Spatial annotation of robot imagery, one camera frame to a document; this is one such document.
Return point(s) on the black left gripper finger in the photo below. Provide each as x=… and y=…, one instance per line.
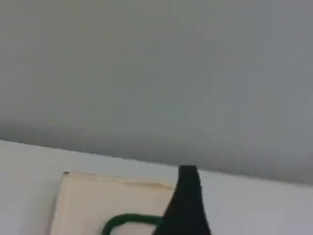
x=185, y=208

